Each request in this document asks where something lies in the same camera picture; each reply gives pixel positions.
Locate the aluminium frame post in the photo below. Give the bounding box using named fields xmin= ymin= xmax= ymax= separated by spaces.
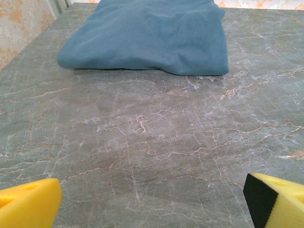
xmin=55 ymin=0 xmax=75 ymax=19

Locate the dark blue t-shirt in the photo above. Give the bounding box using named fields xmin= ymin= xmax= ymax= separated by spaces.
xmin=56 ymin=0 xmax=230 ymax=76

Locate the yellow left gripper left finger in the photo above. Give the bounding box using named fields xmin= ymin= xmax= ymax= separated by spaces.
xmin=0 ymin=178 xmax=63 ymax=228

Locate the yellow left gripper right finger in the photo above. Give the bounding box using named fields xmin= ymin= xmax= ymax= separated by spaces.
xmin=243 ymin=172 xmax=304 ymax=228

